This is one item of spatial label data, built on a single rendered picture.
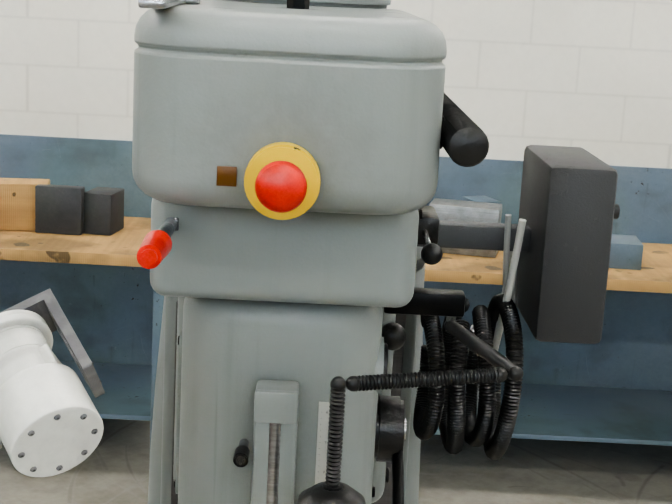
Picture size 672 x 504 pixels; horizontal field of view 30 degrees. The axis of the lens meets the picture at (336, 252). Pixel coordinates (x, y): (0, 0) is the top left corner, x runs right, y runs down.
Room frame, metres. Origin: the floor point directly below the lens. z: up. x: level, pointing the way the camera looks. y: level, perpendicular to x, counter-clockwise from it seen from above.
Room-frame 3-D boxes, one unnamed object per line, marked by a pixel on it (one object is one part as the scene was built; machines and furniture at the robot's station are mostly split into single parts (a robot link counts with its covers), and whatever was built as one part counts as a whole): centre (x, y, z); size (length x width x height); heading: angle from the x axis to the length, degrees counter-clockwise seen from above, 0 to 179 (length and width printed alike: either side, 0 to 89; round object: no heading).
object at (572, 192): (1.52, -0.28, 1.62); 0.20 x 0.09 x 0.21; 1
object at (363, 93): (1.23, 0.05, 1.81); 0.47 x 0.26 x 0.16; 1
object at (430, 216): (1.28, -0.09, 1.66); 0.12 x 0.04 x 0.04; 1
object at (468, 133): (1.25, -0.10, 1.79); 0.45 x 0.04 x 0.04; 1
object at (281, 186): (0.96, 0.05, 1.76); 0.04 x 0.03 x 0.04; 91
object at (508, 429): (1.49, -0.15, 1.45); 0.18 x 0.16 x 0.21; 1
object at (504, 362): (1.16, -0.14, 1.58); 0.17 x 0.01 x 0.01; 17
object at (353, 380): (1.06, -0.09, 1.58); 0.17 x 0.01 x 0.01; 110
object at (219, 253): (1.26, 0.05, 1.68); 0.34 x 0.24 x 0.10; 1
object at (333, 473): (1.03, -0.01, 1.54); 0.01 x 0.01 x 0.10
